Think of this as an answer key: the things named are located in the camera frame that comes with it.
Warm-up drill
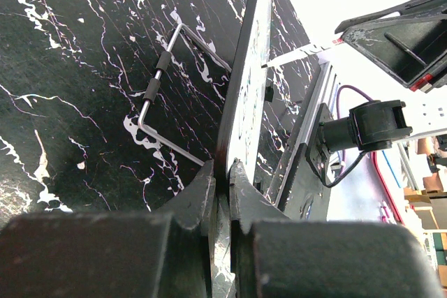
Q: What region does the white rectangular whiteboard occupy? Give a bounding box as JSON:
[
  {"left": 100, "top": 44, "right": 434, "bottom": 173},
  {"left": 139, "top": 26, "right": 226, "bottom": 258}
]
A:
[{"left": 214, "top": 0, "right": 272, "bottom": 186}]

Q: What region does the metal wire whiteboard stand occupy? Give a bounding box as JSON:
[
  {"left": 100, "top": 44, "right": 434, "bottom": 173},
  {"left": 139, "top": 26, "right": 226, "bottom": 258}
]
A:
[{"left": 137, "top": 23, "right": 231, "bottom": 166}]

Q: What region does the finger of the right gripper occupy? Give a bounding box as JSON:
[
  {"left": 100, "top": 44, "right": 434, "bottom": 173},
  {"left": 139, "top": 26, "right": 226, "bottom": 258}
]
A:
[{"left": 335, "top": 0, "right": 446, "bottom": 93}]

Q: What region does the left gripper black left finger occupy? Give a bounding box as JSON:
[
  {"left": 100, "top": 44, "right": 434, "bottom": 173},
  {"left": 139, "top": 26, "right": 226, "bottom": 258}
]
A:
[{"left": 156, "top": 160, "right": 217, "bottom": 237}]

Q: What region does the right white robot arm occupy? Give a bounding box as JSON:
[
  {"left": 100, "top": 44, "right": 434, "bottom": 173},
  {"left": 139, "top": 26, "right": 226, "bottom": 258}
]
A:
[{"left": 319, "top": 0, "right": 446, "bottom": 152}]

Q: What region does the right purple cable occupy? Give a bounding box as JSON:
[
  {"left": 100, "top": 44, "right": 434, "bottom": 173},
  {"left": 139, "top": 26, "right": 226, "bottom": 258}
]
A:
[{"left": 335, "top": 84, "right": 374, "bottom": 173}]

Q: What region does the white marker pen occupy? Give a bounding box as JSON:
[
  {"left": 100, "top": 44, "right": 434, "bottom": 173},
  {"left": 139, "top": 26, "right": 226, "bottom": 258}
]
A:
[{"left": 261, "top": 38, "right": 344, "bottom": 68}]

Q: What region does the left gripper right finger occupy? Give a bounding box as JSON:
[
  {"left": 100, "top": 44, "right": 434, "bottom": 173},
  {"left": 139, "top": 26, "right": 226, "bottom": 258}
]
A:
[{"left": 229, "top": 159, "right": 288, "bottom": 235}]

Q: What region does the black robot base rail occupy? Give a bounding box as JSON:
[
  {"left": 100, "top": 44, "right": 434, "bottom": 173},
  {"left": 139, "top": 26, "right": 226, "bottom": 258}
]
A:
[{"left": 264, "top": 62, "right": 337, "bottom": 221}]

